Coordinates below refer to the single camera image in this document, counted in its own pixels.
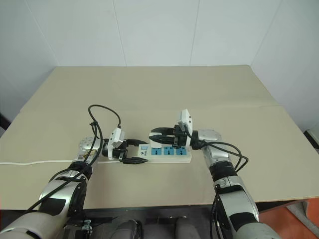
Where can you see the grey rounded robot leg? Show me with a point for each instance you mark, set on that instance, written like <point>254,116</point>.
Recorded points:
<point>129,229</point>
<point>187,229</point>

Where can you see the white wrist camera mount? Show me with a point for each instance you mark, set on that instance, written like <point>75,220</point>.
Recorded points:
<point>185,119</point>
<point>115,137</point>

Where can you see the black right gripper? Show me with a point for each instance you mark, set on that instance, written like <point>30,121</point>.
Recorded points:
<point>181,140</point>

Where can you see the silver metal clamp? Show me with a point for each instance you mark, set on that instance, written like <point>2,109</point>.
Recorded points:
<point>86,227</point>

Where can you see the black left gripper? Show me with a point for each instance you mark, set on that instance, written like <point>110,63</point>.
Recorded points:
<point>117,153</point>

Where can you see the dark object beside table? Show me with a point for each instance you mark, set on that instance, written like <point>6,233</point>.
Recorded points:
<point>4,122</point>

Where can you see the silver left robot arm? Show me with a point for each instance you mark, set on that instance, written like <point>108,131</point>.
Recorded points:
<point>53,194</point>

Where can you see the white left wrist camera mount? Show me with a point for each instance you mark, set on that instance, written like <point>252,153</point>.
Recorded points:
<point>115,137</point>

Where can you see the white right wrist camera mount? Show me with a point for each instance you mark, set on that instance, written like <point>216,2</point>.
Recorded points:
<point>185,119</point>

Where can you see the white power strip blue sockets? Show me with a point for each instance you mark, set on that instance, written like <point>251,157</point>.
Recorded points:
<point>172,156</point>

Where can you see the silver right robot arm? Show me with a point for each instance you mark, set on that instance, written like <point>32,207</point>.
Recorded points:
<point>239,196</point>

